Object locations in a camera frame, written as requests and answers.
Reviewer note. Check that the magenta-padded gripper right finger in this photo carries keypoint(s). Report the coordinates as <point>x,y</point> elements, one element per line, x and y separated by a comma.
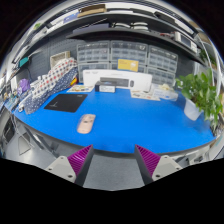
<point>166,166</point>

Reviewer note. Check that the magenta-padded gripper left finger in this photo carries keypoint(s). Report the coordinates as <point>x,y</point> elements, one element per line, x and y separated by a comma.
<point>62,166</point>

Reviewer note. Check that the pink translucent computer mouse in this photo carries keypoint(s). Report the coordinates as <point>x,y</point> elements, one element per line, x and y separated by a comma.
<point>86,124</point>

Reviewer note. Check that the black mouse pad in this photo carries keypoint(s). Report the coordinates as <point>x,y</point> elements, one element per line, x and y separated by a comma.
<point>66,102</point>

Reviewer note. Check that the navy polka dot cloth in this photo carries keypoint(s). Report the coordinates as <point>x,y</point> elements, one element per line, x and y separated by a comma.
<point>40,100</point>

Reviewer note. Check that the clear plastic packet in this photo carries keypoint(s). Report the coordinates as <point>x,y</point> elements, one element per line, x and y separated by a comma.
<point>165,92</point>

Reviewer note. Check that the colourful sticker sheet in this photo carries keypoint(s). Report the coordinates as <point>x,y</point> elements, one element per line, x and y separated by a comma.
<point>144,95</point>
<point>80,88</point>

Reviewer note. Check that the potted green plant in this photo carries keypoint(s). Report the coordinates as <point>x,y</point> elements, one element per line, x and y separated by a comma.
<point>200,91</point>

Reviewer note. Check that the yellow plastic object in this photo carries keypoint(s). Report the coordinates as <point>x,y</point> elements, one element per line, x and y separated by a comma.
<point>74,81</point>

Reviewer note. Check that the red blue checked cloth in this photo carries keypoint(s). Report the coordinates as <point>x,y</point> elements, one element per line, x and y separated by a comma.
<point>55,77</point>

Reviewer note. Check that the small dark box white label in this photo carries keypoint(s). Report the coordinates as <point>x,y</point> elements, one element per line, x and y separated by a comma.
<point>105,87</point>

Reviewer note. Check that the purple cloth bag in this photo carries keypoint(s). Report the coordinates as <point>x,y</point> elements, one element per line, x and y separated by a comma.
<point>24,85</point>

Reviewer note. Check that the long white keyboard box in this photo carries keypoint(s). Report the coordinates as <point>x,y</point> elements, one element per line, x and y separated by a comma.
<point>140,77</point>

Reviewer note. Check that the yellow and blue box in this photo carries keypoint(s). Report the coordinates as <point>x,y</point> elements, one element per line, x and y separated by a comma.
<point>128,65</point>

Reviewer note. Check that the white woven basket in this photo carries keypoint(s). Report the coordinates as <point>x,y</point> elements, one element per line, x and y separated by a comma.
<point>59,58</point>

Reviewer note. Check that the teal box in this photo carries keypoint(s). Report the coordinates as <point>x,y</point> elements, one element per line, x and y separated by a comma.
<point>24,61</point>

